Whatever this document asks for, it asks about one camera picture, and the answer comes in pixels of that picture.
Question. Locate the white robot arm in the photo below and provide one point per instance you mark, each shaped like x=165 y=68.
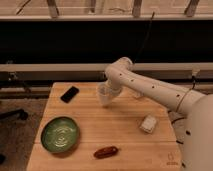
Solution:
x=197 y=107

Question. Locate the black smartphone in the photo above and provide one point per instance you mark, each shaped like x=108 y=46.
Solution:
x=69 y=94

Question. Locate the white square sponge block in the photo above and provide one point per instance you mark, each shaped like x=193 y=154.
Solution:
x=148 y=124

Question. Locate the brown sausage-shaped object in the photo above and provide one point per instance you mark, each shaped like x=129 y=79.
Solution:
x=106 y=152

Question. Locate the black chair base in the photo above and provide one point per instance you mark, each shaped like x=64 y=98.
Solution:
x=20 y=114

